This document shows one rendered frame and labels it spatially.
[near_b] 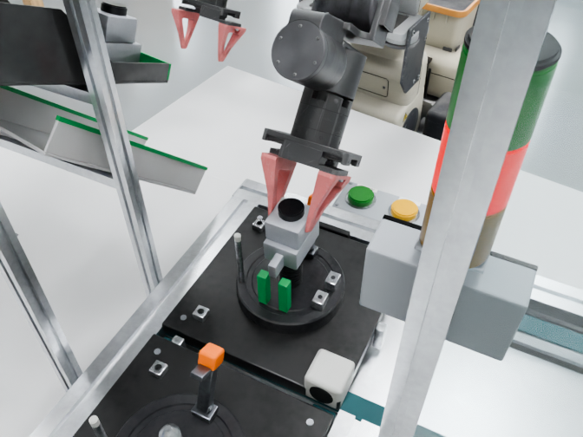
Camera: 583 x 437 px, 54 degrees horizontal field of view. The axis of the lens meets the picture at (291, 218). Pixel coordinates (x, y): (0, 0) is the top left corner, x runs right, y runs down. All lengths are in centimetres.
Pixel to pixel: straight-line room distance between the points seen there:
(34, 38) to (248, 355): 41
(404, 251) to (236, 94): 94
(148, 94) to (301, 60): 249
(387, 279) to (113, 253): 62
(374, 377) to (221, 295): 22
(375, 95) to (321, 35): 87
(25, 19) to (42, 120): 23
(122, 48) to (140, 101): 225
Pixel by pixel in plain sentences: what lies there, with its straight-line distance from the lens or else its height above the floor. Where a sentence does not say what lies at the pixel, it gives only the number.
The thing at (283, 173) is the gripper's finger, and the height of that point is 112.
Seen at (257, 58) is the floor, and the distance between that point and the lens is 326.
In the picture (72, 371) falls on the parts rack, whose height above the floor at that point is 94.
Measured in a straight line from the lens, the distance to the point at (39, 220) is 109.
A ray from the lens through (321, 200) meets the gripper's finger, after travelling 62.
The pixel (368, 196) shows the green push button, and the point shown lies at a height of 97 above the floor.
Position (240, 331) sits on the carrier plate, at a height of 97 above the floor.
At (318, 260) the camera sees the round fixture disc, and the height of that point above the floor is 99.
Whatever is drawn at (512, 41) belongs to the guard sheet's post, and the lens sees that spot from 29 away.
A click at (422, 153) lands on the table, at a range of 117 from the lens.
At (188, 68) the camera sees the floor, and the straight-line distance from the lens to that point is 321.
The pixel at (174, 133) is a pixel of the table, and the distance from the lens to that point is 122.
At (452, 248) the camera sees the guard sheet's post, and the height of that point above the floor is 130.
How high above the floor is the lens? 156
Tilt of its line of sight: 44 degrees down
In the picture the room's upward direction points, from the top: straight up
